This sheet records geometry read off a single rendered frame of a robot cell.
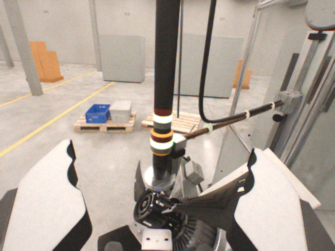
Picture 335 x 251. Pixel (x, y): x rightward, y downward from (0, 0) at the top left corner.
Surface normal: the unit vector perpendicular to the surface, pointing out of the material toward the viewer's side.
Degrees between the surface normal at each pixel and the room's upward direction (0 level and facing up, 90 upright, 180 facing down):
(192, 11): 90
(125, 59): 90
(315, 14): 90
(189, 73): 90
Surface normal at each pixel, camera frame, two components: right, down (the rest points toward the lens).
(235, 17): -0.04, 0.46
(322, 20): -0.82, 0.22
